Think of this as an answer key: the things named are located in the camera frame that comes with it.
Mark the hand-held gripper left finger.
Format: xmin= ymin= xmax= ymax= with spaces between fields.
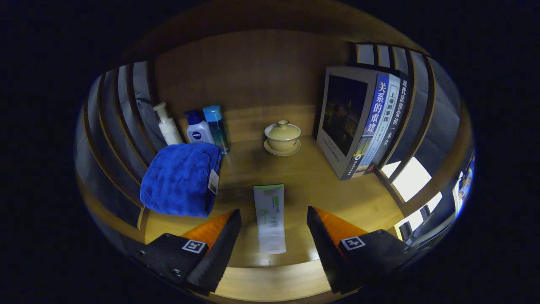
xmin=133 ymin=209 xmax=242 ymax=296

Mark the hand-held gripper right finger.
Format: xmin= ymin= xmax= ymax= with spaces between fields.
xmin=307 ymin=206 xmax=422 ymax=295

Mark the white tube green label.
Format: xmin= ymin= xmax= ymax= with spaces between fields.
xmin=253 ymin=184 xmax=287 ymax=255

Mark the wooden countertop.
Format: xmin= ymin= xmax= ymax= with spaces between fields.
xmin=141 ymin=135 xmax=405 ymax=302

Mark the brown wooden cabinet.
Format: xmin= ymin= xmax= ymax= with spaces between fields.
xmin=75 ymin=2 xmax=475 ymax=304

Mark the folded blue towel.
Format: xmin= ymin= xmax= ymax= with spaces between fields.
xmin=140 ymin=142 xmax=222 ymax=218

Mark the white lotion bottle blue cap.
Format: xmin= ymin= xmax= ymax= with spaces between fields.
xmin=184 ymin=110 xmax=215 ymax=145

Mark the beige lidded tea cup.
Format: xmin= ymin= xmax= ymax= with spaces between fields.
xmin=264 ymin=120 xmax=302 ymax=157

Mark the teal clear bottle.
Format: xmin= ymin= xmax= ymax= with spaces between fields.
xmin=203 ymin=105 xmax=231 ymax=154

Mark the white pump bottle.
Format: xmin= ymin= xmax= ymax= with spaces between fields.
xmin=153 ymin=102 xmax=183 ymax=146

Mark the thick book blue spine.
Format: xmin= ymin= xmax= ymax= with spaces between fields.
xmin=316 ymin=66 xmax=391 ymax=181

